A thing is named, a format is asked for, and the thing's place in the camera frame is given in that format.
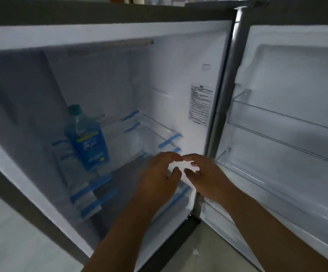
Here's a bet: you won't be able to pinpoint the person's left forearm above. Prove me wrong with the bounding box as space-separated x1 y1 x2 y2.
82 202 164 272

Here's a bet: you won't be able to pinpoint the person's left hand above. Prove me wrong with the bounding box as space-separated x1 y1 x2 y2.
135 152 183 213

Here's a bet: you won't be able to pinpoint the person's right forearm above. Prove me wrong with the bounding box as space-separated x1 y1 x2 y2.
209 192 328 272

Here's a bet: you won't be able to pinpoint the large glass fridge shelf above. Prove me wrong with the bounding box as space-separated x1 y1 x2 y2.
52 139 194 224

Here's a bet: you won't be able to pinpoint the blue tape strips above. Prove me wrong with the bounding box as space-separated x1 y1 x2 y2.
52 110 193 222

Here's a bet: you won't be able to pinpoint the grey open refrigerator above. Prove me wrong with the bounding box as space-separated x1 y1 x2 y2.
0 1 238 272

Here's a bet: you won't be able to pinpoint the clear narrow door rack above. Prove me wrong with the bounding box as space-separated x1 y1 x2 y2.
228 89 328 162

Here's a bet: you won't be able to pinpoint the white printed label sticker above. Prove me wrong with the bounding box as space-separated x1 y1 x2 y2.
188 83 214 125

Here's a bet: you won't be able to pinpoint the grey fridge light bar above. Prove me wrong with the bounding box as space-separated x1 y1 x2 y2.
67 39 155 57

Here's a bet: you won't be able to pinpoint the grey refrigerator door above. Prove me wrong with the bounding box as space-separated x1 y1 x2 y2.
199 3 328 272

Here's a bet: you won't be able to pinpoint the blue liquid plastic bottle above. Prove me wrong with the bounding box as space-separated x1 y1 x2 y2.
64 104 110 172

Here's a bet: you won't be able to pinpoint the clear deep door rack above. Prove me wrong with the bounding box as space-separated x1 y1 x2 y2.
214 147 328 233

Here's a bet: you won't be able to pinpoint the person's right hand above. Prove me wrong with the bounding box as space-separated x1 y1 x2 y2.
182 153 240 209

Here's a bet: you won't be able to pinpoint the small glass fridge shelf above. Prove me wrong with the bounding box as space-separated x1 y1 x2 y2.
100 110 182 149

